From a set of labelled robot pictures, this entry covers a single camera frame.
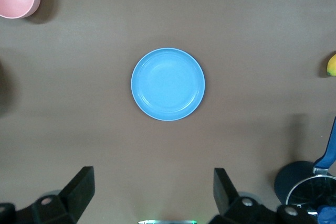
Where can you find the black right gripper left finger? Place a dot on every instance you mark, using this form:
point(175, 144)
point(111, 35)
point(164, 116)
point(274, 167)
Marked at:
point(76, 192)

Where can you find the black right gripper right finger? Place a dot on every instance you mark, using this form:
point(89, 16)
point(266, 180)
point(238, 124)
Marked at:
point(225, 192)

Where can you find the glass lid with blue knob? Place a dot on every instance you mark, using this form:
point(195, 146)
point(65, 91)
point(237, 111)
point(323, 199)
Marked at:
point(309, 192)

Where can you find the blue plate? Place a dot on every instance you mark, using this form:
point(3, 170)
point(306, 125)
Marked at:
point(168, 84)

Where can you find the yellow lemon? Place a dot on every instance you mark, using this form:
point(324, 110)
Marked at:
point(332, 65)

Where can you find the brown table cover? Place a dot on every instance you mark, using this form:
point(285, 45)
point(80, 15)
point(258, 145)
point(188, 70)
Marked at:
point(168, 11)

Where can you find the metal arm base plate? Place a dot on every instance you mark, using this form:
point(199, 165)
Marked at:
point(168, 221)

